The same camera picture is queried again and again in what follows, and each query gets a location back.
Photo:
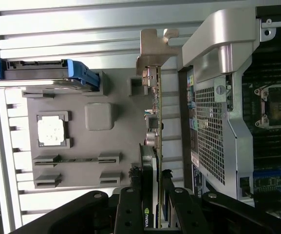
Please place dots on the silver hard disk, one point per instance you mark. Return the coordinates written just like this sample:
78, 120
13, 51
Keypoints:
33, 67

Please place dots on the green RAM stick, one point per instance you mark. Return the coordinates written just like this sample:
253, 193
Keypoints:
79, 160

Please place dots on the grey parts rack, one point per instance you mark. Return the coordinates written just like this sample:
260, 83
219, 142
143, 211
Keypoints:
120, 136

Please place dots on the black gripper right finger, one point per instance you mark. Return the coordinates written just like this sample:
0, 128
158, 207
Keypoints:
189, 214

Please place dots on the silver CPU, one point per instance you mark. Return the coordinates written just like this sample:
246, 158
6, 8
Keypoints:
50, 130

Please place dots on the hard disk drive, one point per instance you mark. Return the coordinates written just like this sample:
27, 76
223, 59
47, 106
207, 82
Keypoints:
81, 70

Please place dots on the green motherboard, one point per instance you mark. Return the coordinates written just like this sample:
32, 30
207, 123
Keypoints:
269, 185

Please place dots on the black open PC case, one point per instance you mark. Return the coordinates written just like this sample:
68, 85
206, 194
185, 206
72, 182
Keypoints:
237, 48

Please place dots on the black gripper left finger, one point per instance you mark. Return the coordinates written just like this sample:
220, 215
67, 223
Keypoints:
128, 209

